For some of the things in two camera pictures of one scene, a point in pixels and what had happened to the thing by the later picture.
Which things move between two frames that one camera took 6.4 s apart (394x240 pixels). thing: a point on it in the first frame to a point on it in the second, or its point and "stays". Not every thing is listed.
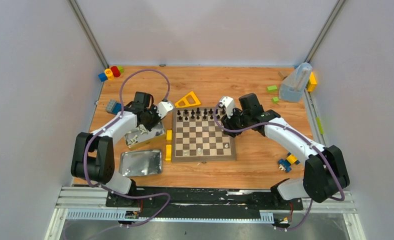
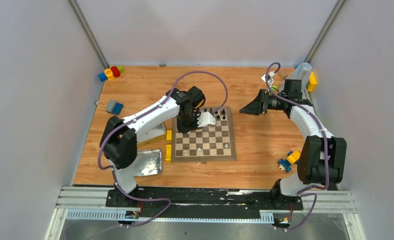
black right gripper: x=228 y=123 to x=259 y=105
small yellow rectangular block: x=169 y=135 stays
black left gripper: x=149 y=122 to x=186 y=124
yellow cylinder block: x=109 y=74 stays
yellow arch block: x=168 y=153 stays
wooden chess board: x=196 y=136 stays
